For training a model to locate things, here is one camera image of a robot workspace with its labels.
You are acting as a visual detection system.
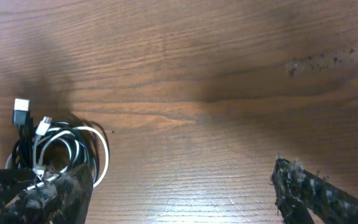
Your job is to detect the white USB cable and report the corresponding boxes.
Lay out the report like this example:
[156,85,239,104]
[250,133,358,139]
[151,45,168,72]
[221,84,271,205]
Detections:
[4,116,110,190]

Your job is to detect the black USB cable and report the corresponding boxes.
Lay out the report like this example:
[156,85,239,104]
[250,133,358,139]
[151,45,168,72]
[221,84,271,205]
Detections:
[11,98,109,184]

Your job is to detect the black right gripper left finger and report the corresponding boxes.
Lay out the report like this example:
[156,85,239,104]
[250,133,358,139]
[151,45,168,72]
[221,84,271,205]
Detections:
[0,164,93,223]

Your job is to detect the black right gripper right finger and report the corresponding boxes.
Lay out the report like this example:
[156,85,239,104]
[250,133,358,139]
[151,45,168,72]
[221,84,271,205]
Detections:
[270,156,358,224]

